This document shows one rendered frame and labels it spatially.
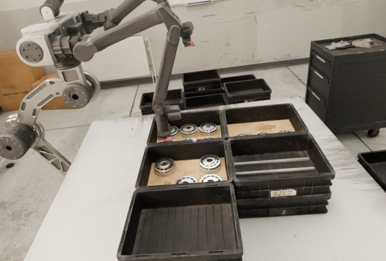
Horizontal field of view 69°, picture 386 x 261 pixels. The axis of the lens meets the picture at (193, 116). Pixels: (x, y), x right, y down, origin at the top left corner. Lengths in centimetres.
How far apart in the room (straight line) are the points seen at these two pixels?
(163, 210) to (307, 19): 397
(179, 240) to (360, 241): 70
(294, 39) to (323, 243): 378
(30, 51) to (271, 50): 383
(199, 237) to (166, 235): 12
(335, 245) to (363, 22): 422
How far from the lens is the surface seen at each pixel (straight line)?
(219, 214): 117
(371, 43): 293
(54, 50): 128
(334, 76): 261
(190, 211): 119
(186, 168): 138
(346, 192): 151
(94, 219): 147
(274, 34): 459
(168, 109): 136
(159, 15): 115
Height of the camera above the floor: 172
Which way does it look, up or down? 30 degrees down
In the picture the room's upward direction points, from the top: 7 degrees counter-clockwise
